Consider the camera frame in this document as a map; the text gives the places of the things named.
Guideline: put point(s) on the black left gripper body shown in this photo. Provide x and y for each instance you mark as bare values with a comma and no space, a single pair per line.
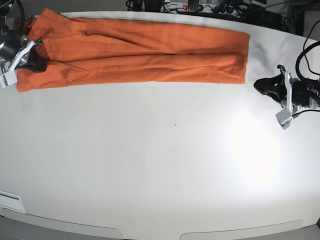
300,97

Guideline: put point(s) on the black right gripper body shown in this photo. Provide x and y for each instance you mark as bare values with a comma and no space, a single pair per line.
15,49

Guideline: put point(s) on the orange T-shirt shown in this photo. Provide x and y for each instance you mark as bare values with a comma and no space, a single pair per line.
86,51

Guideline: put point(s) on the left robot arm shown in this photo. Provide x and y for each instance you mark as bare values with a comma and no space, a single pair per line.
285,90

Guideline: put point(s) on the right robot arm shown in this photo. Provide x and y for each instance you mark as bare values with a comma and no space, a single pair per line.
5,8

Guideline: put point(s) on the white power strip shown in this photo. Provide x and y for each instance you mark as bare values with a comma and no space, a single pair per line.
228,7

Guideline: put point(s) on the white label on table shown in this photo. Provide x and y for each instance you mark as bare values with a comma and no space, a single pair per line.
11,201

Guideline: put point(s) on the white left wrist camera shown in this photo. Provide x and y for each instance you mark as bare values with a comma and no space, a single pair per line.
284,118

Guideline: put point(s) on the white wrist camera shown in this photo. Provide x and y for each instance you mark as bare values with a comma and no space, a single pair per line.
284,118
7,79

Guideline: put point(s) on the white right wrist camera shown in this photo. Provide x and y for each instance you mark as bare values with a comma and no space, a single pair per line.
7,79

